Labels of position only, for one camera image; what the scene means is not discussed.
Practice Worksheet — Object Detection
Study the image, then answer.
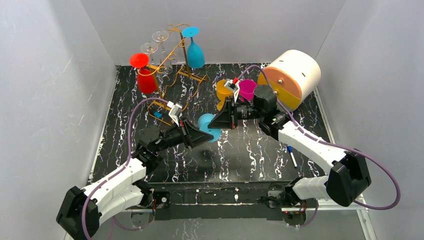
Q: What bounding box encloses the white cylindrical drawer box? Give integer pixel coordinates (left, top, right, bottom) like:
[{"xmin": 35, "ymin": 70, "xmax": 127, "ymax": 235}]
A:
[{"xmin": 257, "ymin": 49, "xmax": 322, "ymax": 112}]

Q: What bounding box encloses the clear wine glass rear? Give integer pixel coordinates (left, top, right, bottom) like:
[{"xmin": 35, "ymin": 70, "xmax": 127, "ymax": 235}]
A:
[{"xmin": 152, "ymin": 30, "xmax": 169, "ymax": 53}]

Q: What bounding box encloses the red wine glass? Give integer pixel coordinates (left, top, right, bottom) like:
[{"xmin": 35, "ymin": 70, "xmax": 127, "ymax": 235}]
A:
[{"xmin": 129, "ymin": 53, "xmax": 157, "ymax": 94}]

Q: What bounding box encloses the gold wire glass rack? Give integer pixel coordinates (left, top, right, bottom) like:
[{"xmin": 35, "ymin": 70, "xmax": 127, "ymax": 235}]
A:
[{"xmin": 146, "ymin": 23, "xmax": 208, "ymax": 112}]

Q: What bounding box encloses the yellow wine glass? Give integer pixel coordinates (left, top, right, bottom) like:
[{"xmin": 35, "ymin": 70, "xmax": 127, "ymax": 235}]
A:
[{"xmin": 216, "ymin": 79, "xmax": 233, "ymax": 111}]

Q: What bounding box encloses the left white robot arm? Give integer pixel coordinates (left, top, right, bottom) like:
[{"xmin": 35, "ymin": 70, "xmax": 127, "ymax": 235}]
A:
[{"xmin": 56, "ymin": 118, "xmax": 215, "ymax": 240}]

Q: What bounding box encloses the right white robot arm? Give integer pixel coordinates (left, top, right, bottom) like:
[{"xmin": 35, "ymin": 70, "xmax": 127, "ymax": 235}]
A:
[{"xmin": 207, "ymin": 85, "xmax": 372, "ymax": 207}]

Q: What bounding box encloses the magenta wine glass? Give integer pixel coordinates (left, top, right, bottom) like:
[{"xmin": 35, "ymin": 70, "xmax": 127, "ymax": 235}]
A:
[{"xmin": 239, "ymin": 79, "xmax": 257, "ymax": 102}]

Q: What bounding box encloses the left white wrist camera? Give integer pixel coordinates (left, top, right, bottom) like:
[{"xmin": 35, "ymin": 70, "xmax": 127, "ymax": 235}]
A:
[{"xmin": 166, "ymin": 101, "xmax": 183, "ymax": 126}]

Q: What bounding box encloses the clear wine glass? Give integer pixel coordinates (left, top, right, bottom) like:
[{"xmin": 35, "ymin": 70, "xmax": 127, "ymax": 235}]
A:
[
  {"xmin": 140, "ymin": 41, "xmax": 158, "ymax": 66},
  {"xmin": 152, "ymin": 30, "xmax": 169, "ymax": 53}
]

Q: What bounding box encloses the black marble pattern mat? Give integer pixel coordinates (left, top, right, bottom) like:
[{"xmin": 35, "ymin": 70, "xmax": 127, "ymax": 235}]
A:
[{"xmin": 88, "ymin": 63, "xmax": 324, "ymax": 182}]

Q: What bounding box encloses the light blue wine glass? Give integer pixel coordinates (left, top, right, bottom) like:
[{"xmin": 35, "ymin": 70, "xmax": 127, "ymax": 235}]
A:
[{"xmin": 197, "ymin": 113, "xmax": 222, "ymax": 143}]

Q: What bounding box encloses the blue white marker pen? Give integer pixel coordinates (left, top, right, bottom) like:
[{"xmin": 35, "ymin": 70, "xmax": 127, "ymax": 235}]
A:
[{"xmin": 287, "ymin": 145, "xmax": 298, "ymax": 169}]

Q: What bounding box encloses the teal blue wine glass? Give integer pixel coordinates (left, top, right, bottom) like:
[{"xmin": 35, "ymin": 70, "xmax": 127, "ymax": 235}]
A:
[{"xmin": 182, "ymin": 26, "xmax": 205, "ymax": 69}]

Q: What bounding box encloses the clear wine glass front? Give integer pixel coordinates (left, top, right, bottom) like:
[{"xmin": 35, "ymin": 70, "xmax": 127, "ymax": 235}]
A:
[{"xmin": 140, "ymin": 41, "xmax": 158, "ymax": 66}]

